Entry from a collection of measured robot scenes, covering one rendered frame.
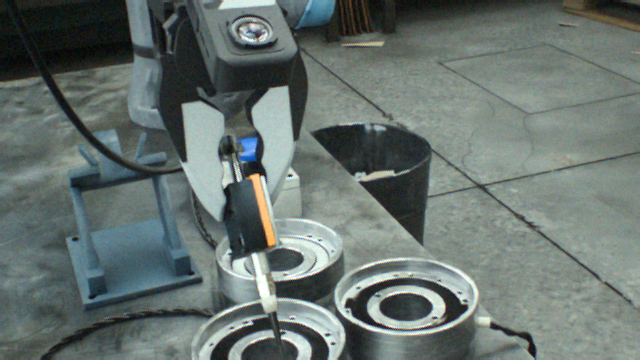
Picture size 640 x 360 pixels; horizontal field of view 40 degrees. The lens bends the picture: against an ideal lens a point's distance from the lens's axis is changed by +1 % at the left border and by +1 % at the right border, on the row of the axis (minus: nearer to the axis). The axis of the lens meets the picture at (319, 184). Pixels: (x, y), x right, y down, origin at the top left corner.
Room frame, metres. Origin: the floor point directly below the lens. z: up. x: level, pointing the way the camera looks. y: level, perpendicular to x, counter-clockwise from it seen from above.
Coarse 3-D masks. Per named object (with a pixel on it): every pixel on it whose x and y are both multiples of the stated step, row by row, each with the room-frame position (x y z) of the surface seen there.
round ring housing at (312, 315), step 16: (240, 304) 0.55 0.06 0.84; (256, 304) 0.55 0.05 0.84; (288, 304) 0.55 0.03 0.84; (304, 304) 0.54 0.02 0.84; (208, 320) 0.53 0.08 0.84; (224, 320) 0.54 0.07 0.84; (240, 320) 0.54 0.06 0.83; (288, 320) 0.54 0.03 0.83; (304, 320) 0.54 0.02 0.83; (320, 320) 0.53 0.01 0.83; (336, 320) 0.52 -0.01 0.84; (208, 336) 0.52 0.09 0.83; (224, 336) 0.53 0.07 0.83; (256, 336) 0.52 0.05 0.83; (272, 336) 0.52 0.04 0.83; (288, 336) 0.52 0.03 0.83; (336, 336) 0.52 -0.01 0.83; (192, 352) 0.49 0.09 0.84; (208, 352) 0.51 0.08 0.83; (240, 352) 0.51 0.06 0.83; (256, 352) 0.52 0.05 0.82; (272, 352) 0.52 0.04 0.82; (288, 352) 0.52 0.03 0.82; (304, 352) 0.50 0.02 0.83; (336, 352) 0.48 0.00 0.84
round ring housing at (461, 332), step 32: (352, 288) 0.58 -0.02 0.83; (416, 288) 0.57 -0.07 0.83; (448, 288) 0.57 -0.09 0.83; (352, 320) 0.52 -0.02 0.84; (384, 320) 0.53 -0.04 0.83; (416, 320) 0.53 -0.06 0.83; (352, 352) 0.53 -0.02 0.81; (384, 352) 0.50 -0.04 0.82; (416, 352) 0.50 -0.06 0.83; (448, 352) 0.50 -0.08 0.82
